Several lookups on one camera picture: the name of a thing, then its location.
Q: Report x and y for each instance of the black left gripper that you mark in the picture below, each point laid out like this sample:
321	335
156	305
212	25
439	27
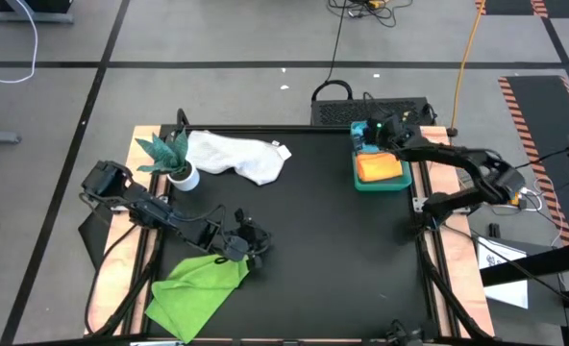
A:
243	240

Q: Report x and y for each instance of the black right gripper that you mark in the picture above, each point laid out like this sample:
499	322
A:
388	132

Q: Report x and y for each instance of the bright blue microfiber towel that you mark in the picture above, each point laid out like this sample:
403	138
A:
359	146

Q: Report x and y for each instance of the orange microfiber towel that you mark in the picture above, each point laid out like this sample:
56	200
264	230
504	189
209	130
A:
378	167

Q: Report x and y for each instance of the teal plastic bin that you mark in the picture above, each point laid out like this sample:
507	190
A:
380	186

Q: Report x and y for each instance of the grey waffle weave towel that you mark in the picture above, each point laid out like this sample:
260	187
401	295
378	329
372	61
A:
231	156

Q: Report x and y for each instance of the lime green microfiber towel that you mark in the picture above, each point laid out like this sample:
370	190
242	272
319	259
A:
193	298

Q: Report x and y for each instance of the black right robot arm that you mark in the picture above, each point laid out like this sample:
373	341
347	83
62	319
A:
457	154

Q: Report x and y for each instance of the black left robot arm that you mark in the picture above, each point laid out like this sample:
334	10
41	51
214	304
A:
155	211

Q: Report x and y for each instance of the black computer case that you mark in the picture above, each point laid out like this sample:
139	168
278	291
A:
342	112

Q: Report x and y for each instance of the fake plant in white pot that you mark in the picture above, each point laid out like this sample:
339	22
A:
169	154

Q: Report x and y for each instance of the white label strip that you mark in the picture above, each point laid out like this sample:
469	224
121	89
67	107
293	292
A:
157	343

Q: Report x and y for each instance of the wooden side board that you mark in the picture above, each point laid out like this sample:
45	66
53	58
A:
114	283
462	269

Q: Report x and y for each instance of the small black block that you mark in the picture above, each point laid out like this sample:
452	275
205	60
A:
494	229

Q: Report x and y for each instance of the black flat sheet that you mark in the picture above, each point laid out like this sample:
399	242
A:
92	238

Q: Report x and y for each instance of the black hazard striped mat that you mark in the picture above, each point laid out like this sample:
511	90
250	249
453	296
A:
510	6
539	120

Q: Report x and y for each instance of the white printed sign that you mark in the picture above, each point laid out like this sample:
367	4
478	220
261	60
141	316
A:
505	293

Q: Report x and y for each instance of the black table frame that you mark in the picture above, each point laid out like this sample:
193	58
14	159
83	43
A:
289	128

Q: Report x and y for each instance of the black frame beam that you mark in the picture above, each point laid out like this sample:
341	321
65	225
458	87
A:
529	266

